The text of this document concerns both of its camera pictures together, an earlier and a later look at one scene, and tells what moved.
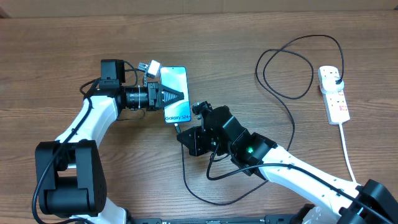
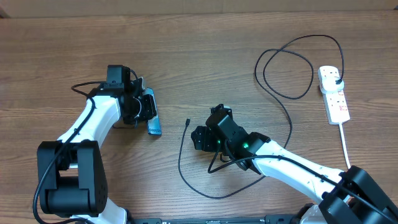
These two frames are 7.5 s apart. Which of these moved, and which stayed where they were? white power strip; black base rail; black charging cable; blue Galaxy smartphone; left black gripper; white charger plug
Moved: blue Galaxy smartphone; left black gripper; black charging cable
Stayed: white charger plug; white power strip; black base rail
